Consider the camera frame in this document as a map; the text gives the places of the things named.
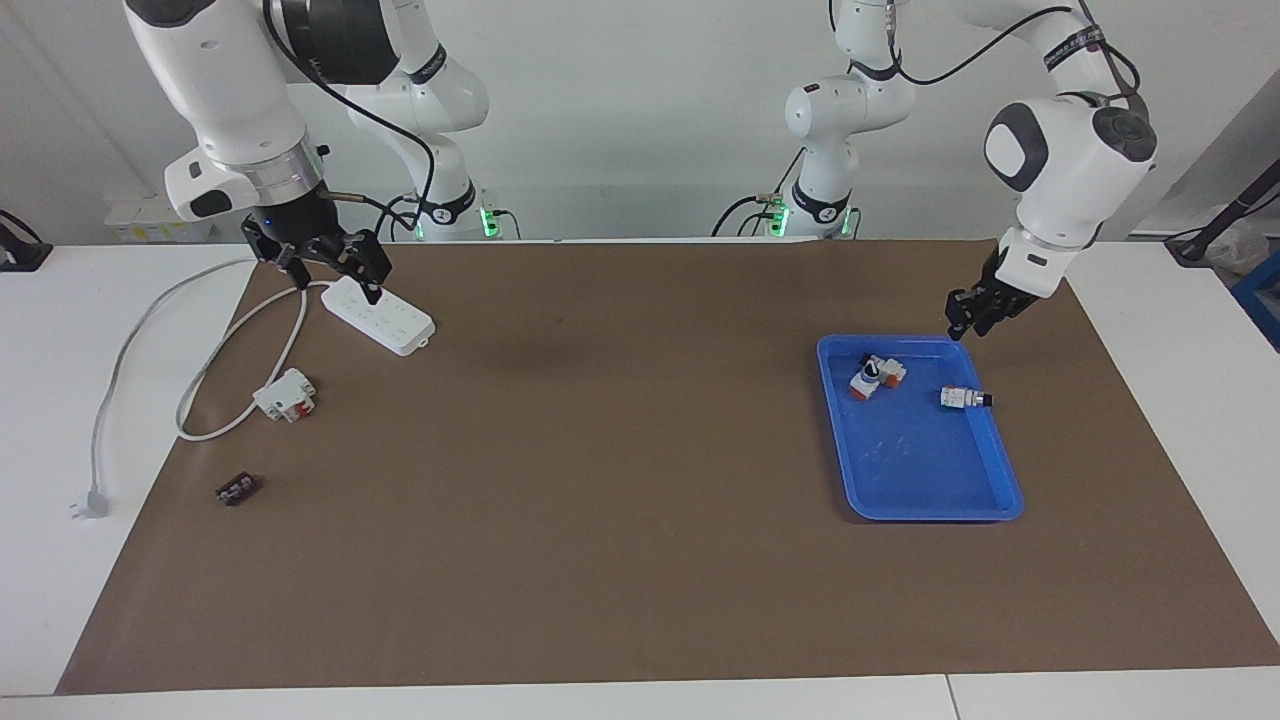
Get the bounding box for blue plastic tray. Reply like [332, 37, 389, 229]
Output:
[817, 334, 1025, 523]

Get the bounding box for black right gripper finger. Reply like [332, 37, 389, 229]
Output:
[268, 244, 313, 293]
[335, 230, 392, 307]

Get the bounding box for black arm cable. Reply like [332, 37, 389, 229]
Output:
[870, 0, 1142, 101]
[262, 0, 438, 243]

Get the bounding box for clear plastic bag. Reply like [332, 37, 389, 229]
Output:
[1204, 217, 1273, 277]

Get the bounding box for brown table mat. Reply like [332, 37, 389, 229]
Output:
[55, 238, 1280, 696]

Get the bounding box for black clamp base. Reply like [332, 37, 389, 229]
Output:
[0, 209, 54, 273]

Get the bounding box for white circuit breaker red levers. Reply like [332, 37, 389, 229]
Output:
[251, 367, 318, 425]

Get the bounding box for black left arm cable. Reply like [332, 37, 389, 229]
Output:
[870, 0, 1142, 101]

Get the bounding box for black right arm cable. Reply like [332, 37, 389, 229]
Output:
[262, 0, 438, 243]

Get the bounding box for white background box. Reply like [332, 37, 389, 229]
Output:
[104, 193, 214, 245]

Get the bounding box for white power strip cable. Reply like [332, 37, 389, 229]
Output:
[69, 255, 337, 522]

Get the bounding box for black base cable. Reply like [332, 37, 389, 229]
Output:
[374, 194, 419, 243]
[711, 150, 804, 239]

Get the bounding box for blue crate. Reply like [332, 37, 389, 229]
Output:
[1231, 250, 1280, 352]

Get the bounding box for black stand with pole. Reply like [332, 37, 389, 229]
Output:
[1164, 157, 1280, 267]

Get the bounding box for black right base cable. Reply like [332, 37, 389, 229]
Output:
[374, 194, 419, 243]

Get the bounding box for black left base cable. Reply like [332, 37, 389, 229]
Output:
[711, 150, 804, 239]

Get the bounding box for white power strip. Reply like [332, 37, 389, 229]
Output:
[321, 272, 437, 357]

